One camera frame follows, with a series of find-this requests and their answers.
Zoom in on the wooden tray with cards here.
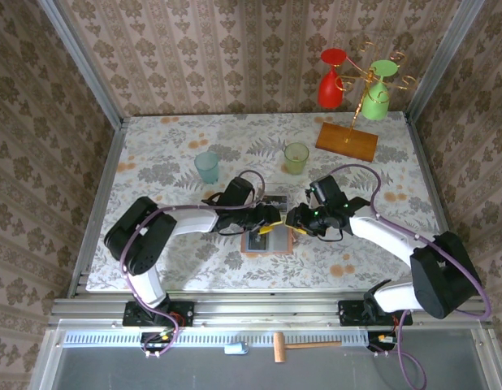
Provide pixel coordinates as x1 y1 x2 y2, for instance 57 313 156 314
240 227 293 255

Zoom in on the teal translucent plastic cup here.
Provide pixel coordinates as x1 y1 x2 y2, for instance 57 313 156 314
193 151 220 185

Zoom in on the green translucent plastic cup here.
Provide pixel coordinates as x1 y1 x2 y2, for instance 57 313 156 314
283 141 310 176

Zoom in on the gold rack on wooden base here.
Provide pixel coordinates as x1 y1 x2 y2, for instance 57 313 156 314
314 40 418 163

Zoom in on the small wooden mallet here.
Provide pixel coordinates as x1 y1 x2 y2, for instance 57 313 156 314
273 331 342 364

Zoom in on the floral print tablecloth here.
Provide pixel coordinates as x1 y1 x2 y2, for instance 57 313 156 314
84 112 459 292

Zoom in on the green plastic wine glass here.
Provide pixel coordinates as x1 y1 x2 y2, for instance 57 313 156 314
360 59 399 121

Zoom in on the red plastic wine glass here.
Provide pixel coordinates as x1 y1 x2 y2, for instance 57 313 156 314
318 48 349 109

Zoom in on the grey metal shelf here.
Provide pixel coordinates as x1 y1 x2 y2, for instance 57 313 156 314
29 327 502 390

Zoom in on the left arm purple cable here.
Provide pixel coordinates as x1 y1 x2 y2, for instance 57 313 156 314
119 170 266 358

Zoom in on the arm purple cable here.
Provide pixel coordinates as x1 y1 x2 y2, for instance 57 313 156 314
334 164 492 390
119 170 266 358

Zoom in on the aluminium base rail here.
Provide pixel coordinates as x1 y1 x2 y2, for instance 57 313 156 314
47 290 494 328

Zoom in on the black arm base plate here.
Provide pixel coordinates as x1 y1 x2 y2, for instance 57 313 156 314
123 301 195 327
338 299 413 327

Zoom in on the white slotted cable duct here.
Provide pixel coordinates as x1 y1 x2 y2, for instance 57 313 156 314
63 329 372 349

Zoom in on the aluminium side rail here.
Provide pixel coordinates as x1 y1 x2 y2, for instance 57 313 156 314
66 119 128 300
403 111 479 297

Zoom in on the black connector box with wires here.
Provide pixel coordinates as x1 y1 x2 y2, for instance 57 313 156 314
140 331 173 354
366 331 398 353

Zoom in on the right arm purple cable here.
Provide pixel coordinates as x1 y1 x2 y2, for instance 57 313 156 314
334 164 492 390

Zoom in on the aluminium corner post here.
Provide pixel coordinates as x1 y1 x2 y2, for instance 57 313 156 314
405 0 486 123
37 0 126 129

